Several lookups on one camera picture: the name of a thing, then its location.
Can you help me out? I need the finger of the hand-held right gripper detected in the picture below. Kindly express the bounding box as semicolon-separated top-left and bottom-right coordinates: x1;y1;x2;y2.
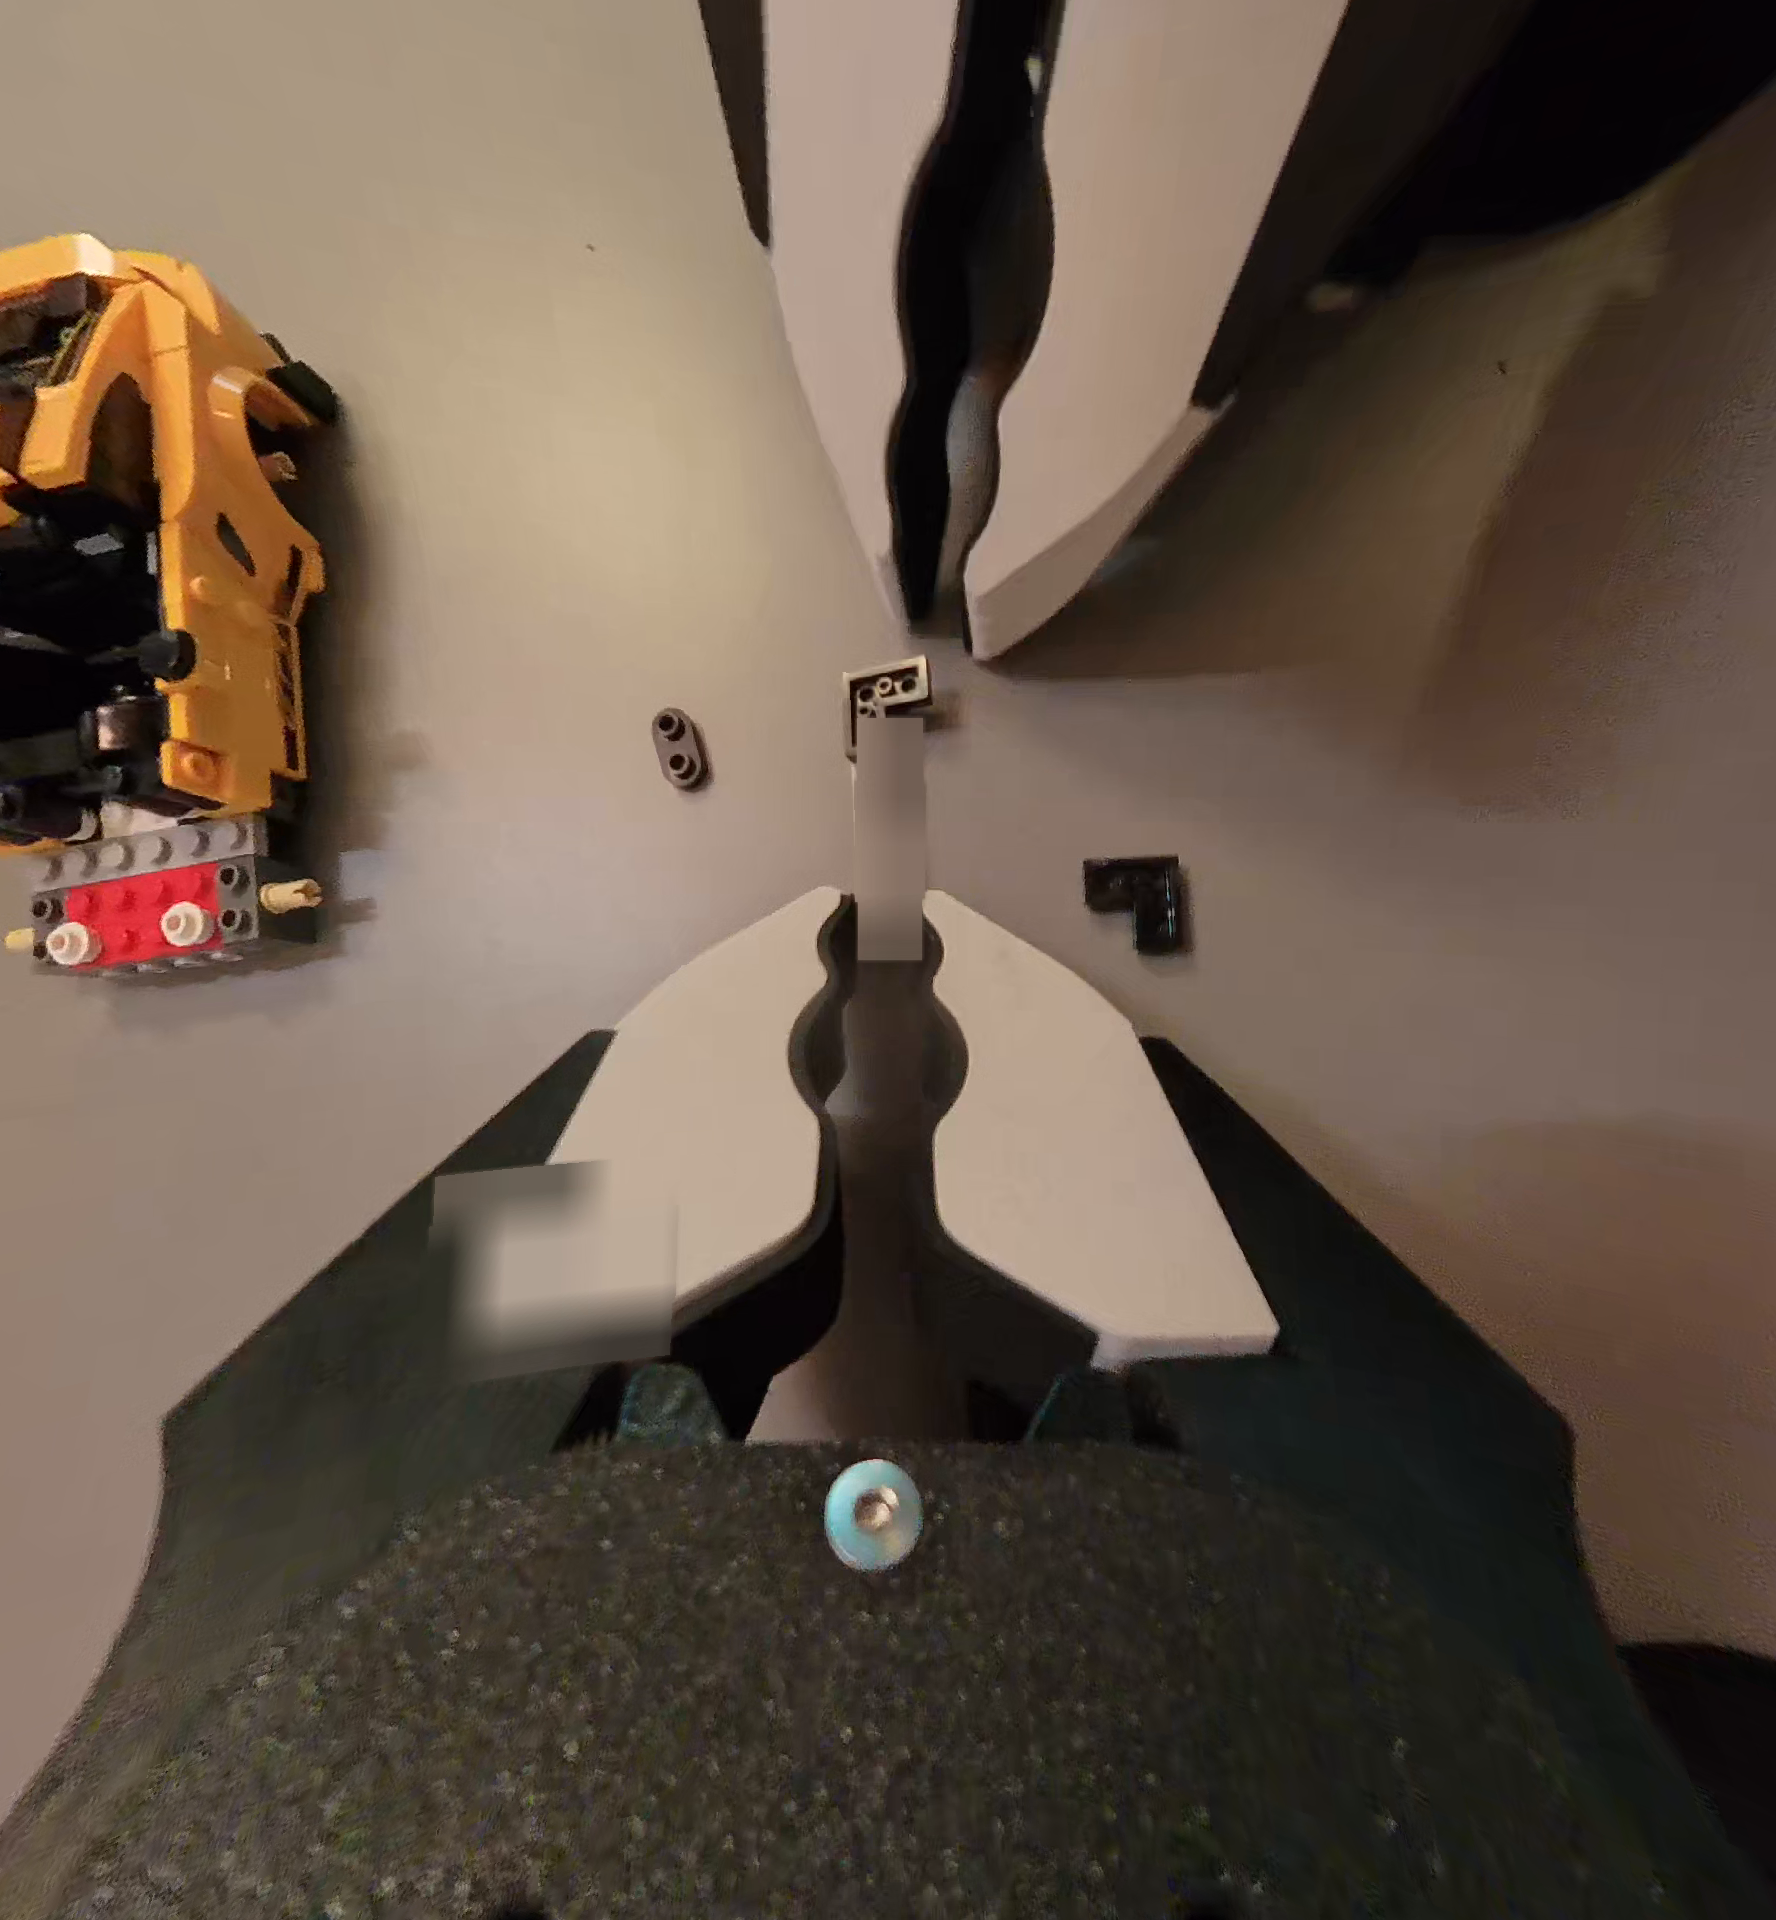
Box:
956;0;1351;664
759;0;980;633

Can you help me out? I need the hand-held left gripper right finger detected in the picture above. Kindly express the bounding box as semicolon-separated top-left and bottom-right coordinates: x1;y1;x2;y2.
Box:
918;887;1280;1373

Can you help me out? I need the black lego corner plate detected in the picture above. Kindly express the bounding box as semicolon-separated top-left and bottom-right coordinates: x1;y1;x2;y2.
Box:
1082;855;1190;960

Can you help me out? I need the yellow lego car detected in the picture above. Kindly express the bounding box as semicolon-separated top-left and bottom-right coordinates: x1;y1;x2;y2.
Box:
0;230;341;977

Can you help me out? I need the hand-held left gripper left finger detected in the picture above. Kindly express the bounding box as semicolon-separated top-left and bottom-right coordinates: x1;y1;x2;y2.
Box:
550;883;844;1325

